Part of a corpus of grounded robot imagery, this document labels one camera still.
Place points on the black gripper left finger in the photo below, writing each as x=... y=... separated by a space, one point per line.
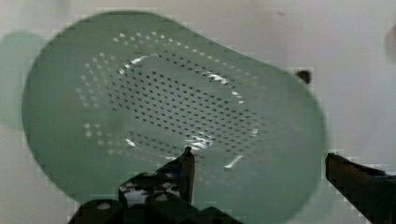
x=159 y=197

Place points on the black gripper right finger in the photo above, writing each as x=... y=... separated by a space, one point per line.
x=371 y=191

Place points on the green plastic strainer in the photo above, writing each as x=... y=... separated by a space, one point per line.
x=124 y=92

